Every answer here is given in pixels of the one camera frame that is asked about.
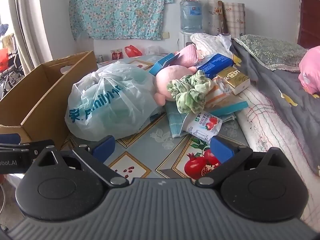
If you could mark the rolled plaid mattress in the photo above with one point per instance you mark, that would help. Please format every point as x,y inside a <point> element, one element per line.
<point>234,14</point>

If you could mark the orange white striped towel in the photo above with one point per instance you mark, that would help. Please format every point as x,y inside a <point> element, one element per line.
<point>219,91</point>

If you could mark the blue water jug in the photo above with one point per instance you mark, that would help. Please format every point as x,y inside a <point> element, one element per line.
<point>191,16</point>

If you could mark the floral teal wall cloth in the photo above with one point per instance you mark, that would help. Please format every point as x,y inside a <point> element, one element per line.
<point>117,19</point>

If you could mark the rolled floral mattress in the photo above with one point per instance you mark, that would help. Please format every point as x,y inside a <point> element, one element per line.
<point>214,19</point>

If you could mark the translucent FamilyMart plastic bag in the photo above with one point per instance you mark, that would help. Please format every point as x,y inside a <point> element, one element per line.
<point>115,100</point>

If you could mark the pink plush pig toy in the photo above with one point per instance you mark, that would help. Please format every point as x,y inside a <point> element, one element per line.
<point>164,76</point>

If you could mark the grey window curtain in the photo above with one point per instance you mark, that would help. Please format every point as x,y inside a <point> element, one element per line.
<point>30,35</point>

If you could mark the wheelchair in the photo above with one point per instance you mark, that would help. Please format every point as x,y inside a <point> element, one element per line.
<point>11,67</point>

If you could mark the grey blanket yellow patches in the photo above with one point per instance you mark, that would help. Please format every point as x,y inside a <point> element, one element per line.
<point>298,110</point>

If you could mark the pink pillow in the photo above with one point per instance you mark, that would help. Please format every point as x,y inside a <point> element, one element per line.
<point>309,68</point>

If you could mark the green white scrunchie cloth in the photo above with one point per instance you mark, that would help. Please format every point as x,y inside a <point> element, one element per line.
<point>190,92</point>

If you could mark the brown cardboard box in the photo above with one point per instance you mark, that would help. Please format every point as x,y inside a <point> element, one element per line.
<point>34,109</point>

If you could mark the white water dispenser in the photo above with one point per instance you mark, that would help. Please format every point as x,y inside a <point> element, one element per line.
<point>184,38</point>

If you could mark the teal waffle towel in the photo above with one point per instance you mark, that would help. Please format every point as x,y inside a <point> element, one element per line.
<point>230,127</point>

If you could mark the white woven blanket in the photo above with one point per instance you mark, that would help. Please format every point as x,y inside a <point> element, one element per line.
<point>262,126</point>

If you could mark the blue tissue pack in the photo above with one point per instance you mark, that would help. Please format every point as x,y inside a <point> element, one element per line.
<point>213,64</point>

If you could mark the teal mask box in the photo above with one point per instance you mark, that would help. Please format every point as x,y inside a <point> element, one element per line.
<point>162,63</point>

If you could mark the green floral pillow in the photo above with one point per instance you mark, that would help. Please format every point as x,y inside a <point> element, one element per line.
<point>271,53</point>

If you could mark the pink towel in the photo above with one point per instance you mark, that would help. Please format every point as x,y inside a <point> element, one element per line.
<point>187,56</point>

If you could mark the white plastic bag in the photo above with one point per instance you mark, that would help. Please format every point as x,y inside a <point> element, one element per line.
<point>152,50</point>

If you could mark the dark red door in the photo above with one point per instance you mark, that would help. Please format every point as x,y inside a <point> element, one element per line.
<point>308,36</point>

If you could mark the red carton on floor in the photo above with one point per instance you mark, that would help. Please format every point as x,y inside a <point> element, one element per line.
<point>116,54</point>

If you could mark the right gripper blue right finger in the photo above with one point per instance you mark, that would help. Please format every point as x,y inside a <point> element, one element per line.
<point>230,157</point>

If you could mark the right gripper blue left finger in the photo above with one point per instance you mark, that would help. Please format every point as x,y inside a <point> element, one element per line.
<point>93,157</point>

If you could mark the red plastic bag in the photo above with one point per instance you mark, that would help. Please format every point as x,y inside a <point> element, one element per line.
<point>132,51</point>

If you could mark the strawberry print tissue pack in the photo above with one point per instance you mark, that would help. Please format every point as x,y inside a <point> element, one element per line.
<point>203,125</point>

